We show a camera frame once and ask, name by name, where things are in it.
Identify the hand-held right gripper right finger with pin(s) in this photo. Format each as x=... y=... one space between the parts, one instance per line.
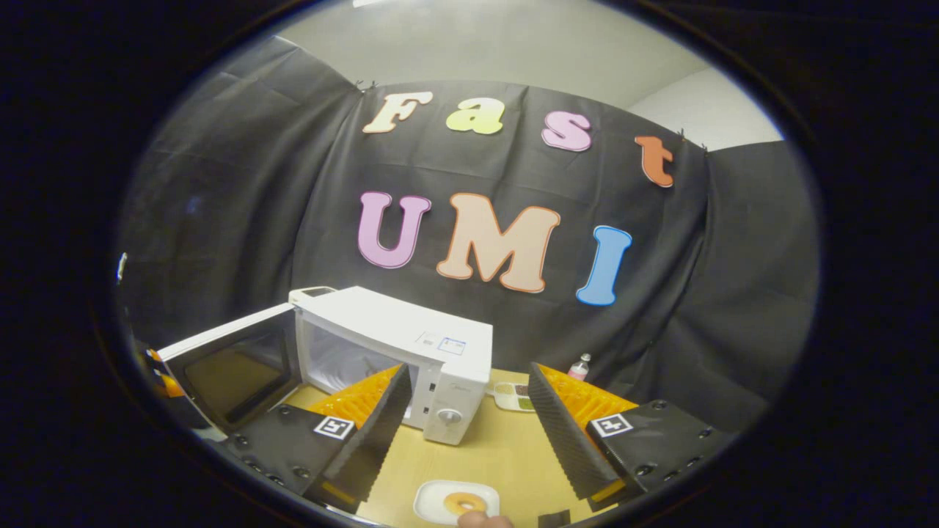
x=561 y=436

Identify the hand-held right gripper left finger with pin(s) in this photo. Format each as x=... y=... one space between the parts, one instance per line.
x=381 y=433

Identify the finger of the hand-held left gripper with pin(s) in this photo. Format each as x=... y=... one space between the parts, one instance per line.
x=167 y=385

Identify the glazed donut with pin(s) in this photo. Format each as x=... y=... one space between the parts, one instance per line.
x=451 y=503

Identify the white microwave oven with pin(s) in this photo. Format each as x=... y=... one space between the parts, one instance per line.
x=411 y=330

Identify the white divided snack tray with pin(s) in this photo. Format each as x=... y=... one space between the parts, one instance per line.
x=513 y=397

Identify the clear bottle pink label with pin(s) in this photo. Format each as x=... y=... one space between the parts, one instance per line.
x=579 y=369

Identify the white square plate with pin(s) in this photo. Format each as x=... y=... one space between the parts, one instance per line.
x=433 y=502

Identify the black backdrop cloth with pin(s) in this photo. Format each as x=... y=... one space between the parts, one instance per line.
x=220 y=183

